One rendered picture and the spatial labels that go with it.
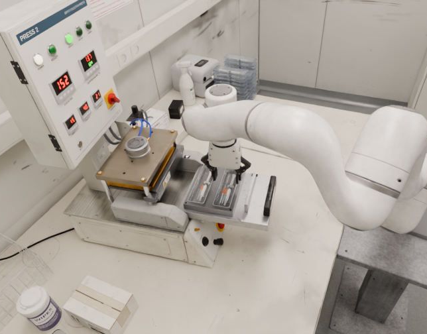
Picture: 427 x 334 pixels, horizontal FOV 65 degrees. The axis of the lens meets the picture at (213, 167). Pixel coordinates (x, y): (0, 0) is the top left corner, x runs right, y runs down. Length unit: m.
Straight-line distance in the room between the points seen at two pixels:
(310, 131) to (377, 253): 0.84
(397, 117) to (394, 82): 2.78
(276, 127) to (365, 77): 2.84
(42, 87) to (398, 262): 1.22
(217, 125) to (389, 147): 0.37
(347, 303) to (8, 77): 1.82
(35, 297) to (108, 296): 0.21
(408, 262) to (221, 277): 0.64
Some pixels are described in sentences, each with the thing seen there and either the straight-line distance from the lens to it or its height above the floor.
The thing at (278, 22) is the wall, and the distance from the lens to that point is 3.37.
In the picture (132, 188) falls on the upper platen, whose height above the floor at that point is 1.04.
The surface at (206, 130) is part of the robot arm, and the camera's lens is 0.80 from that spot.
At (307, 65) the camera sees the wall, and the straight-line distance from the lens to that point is 3.44.
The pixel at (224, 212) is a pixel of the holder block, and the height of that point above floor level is 0.99.
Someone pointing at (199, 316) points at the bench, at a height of 0.75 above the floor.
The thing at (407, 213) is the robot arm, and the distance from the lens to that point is 0.98.
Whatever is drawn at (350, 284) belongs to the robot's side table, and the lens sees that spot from 2.11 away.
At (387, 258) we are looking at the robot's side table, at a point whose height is 0.75.
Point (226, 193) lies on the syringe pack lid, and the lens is 1.09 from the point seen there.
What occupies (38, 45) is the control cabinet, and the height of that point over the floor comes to 1.51.
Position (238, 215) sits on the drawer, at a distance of 1.07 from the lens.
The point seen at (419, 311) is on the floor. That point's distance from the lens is 2.17.
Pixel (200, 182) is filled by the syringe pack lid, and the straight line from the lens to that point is 1.14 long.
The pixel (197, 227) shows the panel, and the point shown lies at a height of 0.89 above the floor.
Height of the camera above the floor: 1.80
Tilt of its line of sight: 42 degrees down
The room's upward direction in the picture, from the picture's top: 6 degrees counter-clockwise
